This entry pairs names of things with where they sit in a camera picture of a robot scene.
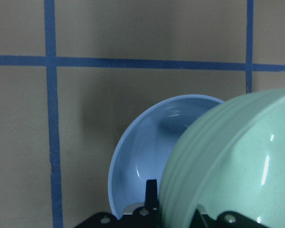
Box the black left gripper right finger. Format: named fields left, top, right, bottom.
left=190, top=209, right=267, bottom=228

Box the green bowl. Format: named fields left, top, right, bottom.
left=159, top=89, right=285, bottom=228

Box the blue bowl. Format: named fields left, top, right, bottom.
left=108, top=95, right=223, bottom=219

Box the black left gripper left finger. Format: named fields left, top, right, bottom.
left=76, top=180, right=160, bottom=228

